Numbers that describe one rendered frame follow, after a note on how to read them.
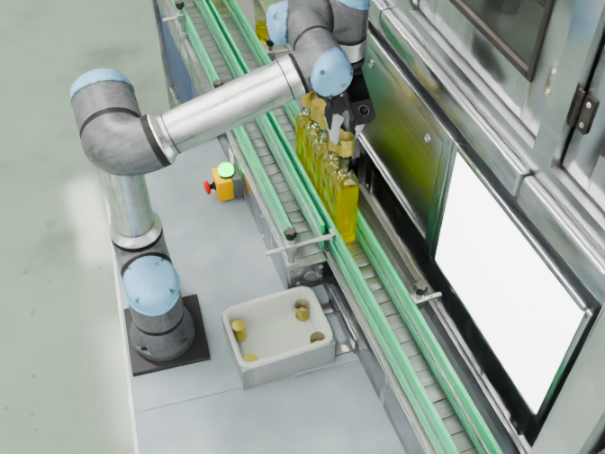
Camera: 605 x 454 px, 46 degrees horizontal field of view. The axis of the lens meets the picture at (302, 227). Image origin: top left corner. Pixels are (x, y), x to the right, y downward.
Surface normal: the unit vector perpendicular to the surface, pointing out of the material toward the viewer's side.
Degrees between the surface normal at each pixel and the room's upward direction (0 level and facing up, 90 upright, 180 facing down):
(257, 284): 0
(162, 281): 12
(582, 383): 90
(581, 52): 90
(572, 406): 90
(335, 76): 95
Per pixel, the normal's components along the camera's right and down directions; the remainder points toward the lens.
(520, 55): -0.94, 0.25
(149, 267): 0.07, -0.52
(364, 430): 0.00, -0.69
